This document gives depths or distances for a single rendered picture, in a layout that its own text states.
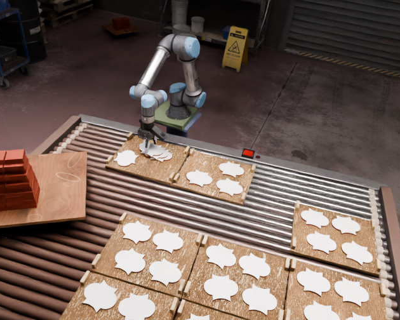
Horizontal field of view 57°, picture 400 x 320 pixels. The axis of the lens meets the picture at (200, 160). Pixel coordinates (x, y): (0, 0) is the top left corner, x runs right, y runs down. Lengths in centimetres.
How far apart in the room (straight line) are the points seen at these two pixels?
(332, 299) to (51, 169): 149
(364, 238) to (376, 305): 37
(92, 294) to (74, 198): 49
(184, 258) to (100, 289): 38
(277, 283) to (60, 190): 111
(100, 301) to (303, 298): 84
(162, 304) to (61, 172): 88
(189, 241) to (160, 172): 53
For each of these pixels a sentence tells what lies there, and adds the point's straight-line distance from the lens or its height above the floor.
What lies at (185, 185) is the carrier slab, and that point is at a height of 94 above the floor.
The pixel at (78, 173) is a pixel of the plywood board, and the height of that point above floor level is 104.
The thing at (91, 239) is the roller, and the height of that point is 91.
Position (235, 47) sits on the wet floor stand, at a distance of 567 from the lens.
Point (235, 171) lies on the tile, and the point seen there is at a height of 95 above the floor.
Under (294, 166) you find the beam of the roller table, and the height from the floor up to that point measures 91.
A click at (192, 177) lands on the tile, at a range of 209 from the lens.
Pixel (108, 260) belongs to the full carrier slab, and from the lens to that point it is 173.
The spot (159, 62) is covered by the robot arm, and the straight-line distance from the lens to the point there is 230.
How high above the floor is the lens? 231
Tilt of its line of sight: 38 degrees down
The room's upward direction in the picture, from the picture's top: 6 degrees clockwise
